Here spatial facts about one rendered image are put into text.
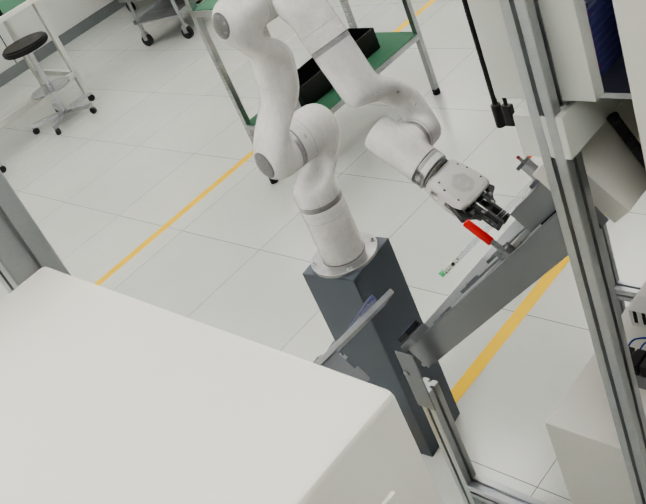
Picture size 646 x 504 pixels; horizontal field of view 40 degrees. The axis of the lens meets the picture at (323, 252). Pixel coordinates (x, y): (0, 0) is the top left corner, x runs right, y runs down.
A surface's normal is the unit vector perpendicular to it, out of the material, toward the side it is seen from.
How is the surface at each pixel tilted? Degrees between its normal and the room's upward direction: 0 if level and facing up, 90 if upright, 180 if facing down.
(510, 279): 90
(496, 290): 90
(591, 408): 0
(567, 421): 0
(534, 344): 0
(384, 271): 90
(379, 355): 90
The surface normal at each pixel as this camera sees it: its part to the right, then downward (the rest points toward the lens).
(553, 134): -0.62, 0.62
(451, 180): 0.08, -0.50
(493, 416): -0.36, -0.77
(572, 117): 0.69, 0.16
